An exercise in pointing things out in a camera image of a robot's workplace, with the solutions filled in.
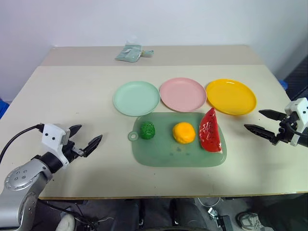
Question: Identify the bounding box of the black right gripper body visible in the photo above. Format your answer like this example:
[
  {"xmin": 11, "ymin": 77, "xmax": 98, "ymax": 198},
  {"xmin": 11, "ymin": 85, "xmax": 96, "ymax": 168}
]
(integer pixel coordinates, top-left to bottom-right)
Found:
[{"xmin": 271, "ymin": 115, "xmax": 300, "ymax": 145}]

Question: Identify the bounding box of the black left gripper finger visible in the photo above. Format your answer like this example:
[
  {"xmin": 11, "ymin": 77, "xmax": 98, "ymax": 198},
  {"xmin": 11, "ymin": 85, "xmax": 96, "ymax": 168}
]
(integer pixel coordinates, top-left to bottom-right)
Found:
[
  {"xmin": 69, "ymin": 124, "xmax": 83, "ymax": 139},
  {"xmin": 83, "ymin": 134, "xmax": 103, "ymax": 157}
]

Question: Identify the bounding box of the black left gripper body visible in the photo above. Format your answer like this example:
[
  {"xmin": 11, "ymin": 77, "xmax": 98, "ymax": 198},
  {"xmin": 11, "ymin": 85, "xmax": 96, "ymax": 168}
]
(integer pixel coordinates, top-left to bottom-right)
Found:
[{"xmin": 63, "ymin": 140, "xmax": 88, "ymax": 164}]

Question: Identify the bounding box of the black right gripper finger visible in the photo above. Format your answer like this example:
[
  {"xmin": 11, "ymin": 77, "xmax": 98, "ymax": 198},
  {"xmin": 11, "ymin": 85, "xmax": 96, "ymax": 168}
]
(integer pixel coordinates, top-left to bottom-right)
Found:
[
  {"xmin": 258, "ymin": 109, "xmax": 286, "ymax": 121},
  {"xmin": 244, "ymin": 124, "xmax": 275, "ymax": 143}
]

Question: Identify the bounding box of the yellow plate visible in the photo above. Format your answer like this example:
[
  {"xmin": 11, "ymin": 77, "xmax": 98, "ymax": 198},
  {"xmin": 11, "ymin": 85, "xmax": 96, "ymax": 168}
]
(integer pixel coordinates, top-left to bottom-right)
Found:
[{"xmin": 205, "ymin": 78, "xmax": 257, "ymax": 116}]

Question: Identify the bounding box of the green toy vegetable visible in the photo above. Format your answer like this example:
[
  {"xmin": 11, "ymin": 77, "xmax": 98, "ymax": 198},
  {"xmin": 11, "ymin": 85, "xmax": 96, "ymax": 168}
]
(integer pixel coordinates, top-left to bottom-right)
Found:
[{"xmin": 139, "ymin": 121, "xmax": 156, "ymax": 140}]

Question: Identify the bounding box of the green plate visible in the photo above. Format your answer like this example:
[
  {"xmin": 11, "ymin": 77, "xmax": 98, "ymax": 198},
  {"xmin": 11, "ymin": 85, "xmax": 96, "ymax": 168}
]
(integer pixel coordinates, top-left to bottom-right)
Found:
[{"xmin": 113, "ymin": 81, "xmax": 161, "ymax": 117}]

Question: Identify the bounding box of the orange toy fruit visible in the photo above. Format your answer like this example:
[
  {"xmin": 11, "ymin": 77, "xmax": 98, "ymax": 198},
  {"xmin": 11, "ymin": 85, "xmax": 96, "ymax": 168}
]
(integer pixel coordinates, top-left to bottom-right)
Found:
[{"xmin": 172, "ymin": 122, "xmax": 196, "ymax": 145}]

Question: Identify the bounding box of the pink plate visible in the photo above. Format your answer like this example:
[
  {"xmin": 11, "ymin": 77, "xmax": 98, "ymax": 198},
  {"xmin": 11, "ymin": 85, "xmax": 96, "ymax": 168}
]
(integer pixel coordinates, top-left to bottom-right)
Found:
[{"xmin": 159, "ymin": 77, "xmax": 207, "ymax": 113}]

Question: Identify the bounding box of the red watermelon slice toy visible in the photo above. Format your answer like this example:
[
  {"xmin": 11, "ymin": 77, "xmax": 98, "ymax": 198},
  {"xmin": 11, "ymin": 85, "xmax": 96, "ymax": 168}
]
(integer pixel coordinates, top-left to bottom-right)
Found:
[{"xmin": 198, "ymin": 107, "xmax": 223, "ymax": 154}]

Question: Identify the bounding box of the white shoe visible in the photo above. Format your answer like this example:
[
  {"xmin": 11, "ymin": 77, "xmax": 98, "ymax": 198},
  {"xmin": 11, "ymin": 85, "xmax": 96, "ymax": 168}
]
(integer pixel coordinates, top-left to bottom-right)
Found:
[{"xmin": 56, "ymin": 214, "xmax": 75, "ymax": 231}]

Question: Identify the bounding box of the blue crate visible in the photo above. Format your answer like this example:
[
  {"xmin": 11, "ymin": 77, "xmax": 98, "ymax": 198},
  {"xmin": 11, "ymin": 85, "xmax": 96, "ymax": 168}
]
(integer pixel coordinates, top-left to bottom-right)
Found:
[{"xmin": 0, "ymin": 97, "xmax": 10, "ymax": 120}]

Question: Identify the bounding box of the translucent green cutting board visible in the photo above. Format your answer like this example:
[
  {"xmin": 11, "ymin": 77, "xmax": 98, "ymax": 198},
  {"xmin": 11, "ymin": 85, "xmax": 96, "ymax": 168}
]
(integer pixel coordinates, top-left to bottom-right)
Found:
[{"xmin": 127, "ymin": 112, "xmax": 228, "ymax": 169}]

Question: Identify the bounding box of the grey sneaker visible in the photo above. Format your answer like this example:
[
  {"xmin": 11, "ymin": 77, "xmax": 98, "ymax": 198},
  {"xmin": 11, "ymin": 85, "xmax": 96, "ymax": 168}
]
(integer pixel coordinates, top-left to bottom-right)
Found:
[{"xmin": 237, "ymin": 211, "xmax": 265, "ymax": 231}]

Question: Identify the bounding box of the teal plastic packet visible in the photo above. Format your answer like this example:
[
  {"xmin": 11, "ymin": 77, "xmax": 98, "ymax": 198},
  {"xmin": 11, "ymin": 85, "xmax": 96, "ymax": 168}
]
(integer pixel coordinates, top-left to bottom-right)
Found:
[{"xmin": 114, "ymin": 43, "xmax": 154, "ymax": 64}]

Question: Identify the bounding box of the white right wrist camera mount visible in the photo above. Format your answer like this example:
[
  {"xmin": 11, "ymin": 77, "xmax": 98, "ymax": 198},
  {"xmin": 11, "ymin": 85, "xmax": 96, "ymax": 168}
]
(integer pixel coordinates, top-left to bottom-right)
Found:
[{"xmin": 284, "ymin": 97, "xmax": 308, "ymax": 147}]

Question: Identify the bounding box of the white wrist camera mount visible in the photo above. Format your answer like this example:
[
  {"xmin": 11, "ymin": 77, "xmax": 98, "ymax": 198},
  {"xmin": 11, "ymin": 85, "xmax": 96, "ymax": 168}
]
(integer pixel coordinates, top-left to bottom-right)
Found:
[
  {"xmin": 284, "ymin": 97, "xmax": 308, "ymax": 147},
  {"xmin": 41, "ymin": 123, "xmax": 71, "ymax": 170}
]

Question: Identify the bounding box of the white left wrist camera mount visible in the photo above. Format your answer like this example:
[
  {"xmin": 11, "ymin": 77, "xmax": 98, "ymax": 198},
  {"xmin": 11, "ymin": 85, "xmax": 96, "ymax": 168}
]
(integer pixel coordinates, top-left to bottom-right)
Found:
[{"xmin": 41, "ymin": 123, "xmax": 71, "ymax": 170}]

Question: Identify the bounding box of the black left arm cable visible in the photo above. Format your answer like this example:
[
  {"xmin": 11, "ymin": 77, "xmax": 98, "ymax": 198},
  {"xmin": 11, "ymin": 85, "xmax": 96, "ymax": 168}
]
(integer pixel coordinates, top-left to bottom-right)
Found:
[{"xmin": 0, "ymin": 124, "xmax": 44, "ymax": 164}]

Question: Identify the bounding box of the black floor cable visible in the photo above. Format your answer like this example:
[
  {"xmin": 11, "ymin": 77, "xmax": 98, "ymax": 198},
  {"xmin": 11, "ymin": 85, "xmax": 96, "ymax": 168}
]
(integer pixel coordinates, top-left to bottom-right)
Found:
[{"xmin": 38, "ymin": 199, "xmax": 111, "ymax": 226}]

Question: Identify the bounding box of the metal clamp bracket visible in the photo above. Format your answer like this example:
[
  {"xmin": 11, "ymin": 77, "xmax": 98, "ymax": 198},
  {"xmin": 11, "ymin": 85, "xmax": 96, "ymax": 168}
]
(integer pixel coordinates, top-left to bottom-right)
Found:
[{"xmin": 207, "ymin": 207, "xmax": 233, "ymax": 231}]

